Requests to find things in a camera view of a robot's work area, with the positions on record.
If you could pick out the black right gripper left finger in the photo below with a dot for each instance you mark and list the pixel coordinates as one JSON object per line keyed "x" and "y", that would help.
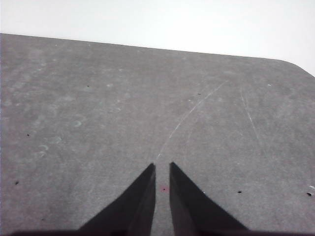
{"x": 128, "y": 211}

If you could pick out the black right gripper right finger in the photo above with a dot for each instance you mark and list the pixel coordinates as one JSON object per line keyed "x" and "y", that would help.
{"x": 194, "y": 214}

